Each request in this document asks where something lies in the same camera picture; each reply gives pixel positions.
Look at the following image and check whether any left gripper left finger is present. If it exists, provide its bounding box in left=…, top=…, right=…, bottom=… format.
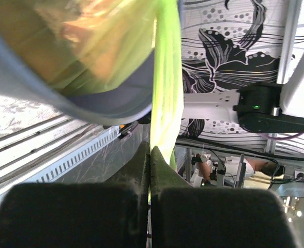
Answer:
left=0, top=142, right=150, bottom=247

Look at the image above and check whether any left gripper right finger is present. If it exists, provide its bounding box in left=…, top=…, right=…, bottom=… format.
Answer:
left=150, top=147, right=297, bottom=247

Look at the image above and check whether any green plastic trash bag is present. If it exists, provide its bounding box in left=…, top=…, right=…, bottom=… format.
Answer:
left=0, top=1, right=184, bottom=163

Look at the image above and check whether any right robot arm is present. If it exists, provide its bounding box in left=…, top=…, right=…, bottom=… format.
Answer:
left=181, top=54, right=304, bottom=134

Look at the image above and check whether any blue trash bin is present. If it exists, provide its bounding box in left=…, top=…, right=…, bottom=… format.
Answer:
left=0, top=37, right=154, bottom=126

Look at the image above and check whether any crumpled brown paper trash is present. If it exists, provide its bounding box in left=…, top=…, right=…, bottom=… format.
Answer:
left=16, top=1, right=157, bottom=94

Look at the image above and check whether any metal base rail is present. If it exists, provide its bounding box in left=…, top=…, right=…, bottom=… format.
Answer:
left=0, top=115, right=137, bottom=218

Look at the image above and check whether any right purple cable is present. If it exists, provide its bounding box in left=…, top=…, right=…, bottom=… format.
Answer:
left=260, top=132, right=304, bottom=142

